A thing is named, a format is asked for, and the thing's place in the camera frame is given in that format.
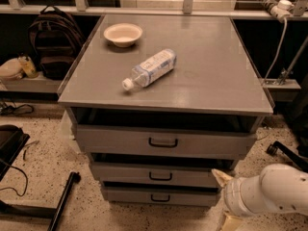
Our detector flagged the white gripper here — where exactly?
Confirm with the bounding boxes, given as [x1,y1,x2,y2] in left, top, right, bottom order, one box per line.
[212,168,262,231]

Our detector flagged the grey drawer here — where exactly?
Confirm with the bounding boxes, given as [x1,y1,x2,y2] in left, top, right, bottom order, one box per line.
[75,125,256,159]
[90,153,234,188]
[101,182,220,207]

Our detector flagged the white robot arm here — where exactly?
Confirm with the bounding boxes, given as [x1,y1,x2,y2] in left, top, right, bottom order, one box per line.
[212,164,308,231]

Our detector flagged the grey bottom drawer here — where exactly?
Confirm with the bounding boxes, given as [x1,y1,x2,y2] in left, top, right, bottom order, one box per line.
[101,182,220,207]

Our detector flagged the grey drawer cabinet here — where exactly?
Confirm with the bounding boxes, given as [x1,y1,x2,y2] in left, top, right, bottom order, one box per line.
[59,14,272,132]

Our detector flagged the grey top drawer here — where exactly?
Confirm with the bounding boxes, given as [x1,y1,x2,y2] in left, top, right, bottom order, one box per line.
[75,125,256,159]

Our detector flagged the black office chair base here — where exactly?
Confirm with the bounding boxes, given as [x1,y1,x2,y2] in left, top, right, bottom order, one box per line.
[266,141,308,173]

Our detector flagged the clear plastic water bottle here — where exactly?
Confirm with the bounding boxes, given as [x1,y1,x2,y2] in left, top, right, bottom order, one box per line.
[122,49,176,90]

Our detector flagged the black stand leg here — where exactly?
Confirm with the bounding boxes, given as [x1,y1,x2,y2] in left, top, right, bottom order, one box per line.
[0,172,81,231]

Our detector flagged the white ceramic bowl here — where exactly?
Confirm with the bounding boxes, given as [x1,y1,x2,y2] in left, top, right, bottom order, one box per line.
[103,23,143,48]

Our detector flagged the low grey shelf ledge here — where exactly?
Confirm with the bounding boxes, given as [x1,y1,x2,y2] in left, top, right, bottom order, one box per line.
[0,73,61,93]

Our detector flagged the black equipment on floor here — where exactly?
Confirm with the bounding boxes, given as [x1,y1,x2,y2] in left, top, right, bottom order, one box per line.
[0,125,30,181]

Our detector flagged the dark brown backpack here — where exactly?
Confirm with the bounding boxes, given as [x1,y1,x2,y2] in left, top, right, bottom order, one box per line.
[28,6,86,80]

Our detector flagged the small yellow drink bottle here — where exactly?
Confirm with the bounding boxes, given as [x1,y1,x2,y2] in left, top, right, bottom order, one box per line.
[18,55,39,78]

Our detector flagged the white round lidded container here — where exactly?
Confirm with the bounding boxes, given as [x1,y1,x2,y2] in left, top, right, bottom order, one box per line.
[0,58,24,81]

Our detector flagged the metal window railing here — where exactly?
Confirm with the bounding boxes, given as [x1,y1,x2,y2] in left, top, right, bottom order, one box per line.
[0,0,308,21]

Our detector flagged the white power strip with cable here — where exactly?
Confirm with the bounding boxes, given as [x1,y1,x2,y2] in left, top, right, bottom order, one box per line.
[258,0,293,80]

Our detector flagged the black cables on floor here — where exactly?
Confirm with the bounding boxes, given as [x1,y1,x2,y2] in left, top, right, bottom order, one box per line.
[0,100,36,116]

